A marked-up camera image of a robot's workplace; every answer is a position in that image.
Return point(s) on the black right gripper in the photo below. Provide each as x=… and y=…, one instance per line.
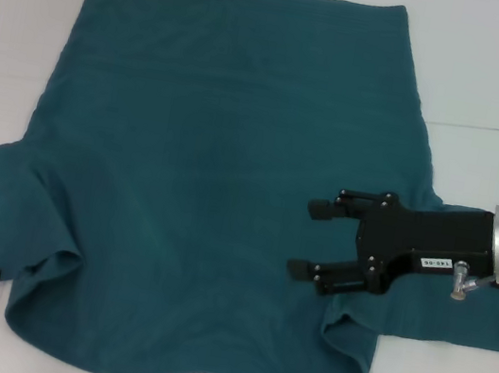
x=428, y=235

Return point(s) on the teal blue t-shirt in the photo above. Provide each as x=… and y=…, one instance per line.
x=190, y=138

